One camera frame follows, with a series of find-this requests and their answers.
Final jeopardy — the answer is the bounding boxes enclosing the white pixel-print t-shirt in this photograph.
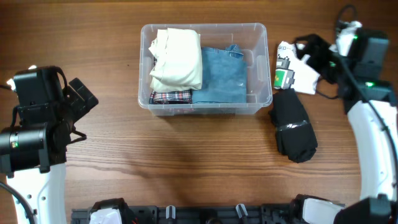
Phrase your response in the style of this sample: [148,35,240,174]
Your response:
[274,41,320,95]

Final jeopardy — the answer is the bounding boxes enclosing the clear plastic storage container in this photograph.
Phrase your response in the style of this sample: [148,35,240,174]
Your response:
[138,23,272,116]

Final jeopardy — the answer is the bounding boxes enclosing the black taped garment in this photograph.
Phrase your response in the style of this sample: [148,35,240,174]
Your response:
[269,89,318,163]

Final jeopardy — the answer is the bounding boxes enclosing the blue denim jeans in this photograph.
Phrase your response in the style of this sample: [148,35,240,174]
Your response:
[192,44,248,104]

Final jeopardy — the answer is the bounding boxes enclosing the plaid flannel shirt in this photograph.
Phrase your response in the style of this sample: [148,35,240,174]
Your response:
[149,90,192,105]

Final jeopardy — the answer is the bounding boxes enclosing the beige cloth garment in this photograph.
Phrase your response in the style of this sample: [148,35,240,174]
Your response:
[149,28,203,93]

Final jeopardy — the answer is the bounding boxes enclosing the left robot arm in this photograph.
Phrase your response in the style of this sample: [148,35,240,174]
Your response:
[1,65,98,223]

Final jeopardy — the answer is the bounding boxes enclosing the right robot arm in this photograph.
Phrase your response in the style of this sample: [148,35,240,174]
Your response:
[295,24,397,223]

